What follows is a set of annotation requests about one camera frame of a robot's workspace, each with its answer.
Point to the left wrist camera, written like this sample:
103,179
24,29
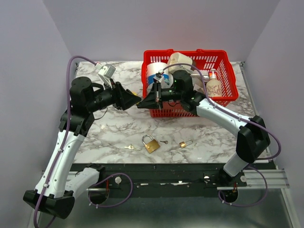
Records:
105,72

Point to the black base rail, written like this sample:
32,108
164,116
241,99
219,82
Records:
162,180

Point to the small brass padlock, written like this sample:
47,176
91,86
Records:
186,143

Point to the white blue paper roll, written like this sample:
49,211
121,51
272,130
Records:
153,69

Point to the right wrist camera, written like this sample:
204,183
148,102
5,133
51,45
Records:
159,77

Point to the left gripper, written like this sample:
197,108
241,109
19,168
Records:
123,99

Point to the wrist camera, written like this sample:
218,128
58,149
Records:
159,77
105,72

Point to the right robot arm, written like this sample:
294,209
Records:
252,138

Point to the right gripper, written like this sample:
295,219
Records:
154,100

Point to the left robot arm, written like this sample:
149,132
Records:
54,194

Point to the beige wrapped paper roll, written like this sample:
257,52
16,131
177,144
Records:
178,57

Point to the silver can top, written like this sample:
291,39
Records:
205,78

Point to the cream pump bottle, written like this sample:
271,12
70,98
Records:
214,88

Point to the red plastic basket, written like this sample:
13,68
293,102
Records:
205,60

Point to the large brass padlock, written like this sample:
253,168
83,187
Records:
152,145

